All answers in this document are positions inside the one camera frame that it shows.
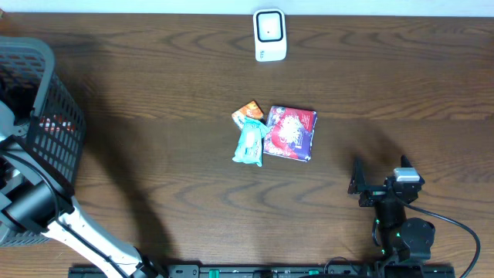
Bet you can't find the orange small snack packet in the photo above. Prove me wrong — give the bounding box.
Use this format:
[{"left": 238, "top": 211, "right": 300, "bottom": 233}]
[{"left": 232, "top": 100, "right": 264, "bottom": 130}]

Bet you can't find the orange brown snack bar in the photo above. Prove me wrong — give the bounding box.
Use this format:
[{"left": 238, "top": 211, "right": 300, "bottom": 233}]
[{"left": 39, "top": 114, "right": 77, "bottom": 133}]

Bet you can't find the grey plastic mesh basket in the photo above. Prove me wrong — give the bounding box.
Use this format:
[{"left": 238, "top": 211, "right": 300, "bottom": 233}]
[{"left": 1, "top": 36, "right": 86, "bottom": 247}]

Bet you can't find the white barcode scanner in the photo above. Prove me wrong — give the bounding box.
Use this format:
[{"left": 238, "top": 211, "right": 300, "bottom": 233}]
[{"left": 252, "top": 8, "right": 288, "bottom": 63}]

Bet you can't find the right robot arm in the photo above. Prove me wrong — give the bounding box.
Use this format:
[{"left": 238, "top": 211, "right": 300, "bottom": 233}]
[{"left": 348, "top": 155, "right": 435, "bottom": 277}]

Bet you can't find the purple red snack pack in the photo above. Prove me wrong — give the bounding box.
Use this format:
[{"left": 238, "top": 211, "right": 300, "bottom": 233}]
[{"left": 263, "top": 106, "right": 317, "bottom": 162}]

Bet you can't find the teal snack packet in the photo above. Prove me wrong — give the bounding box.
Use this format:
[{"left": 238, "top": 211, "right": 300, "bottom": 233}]
[{"left": 232, "top": 117, "right": 269, "bottom": 167}]

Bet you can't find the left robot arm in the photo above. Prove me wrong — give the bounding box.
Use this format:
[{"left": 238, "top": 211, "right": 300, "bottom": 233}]
[{"left": 1, "top": 103, "right": 168, "bottom": 277}]

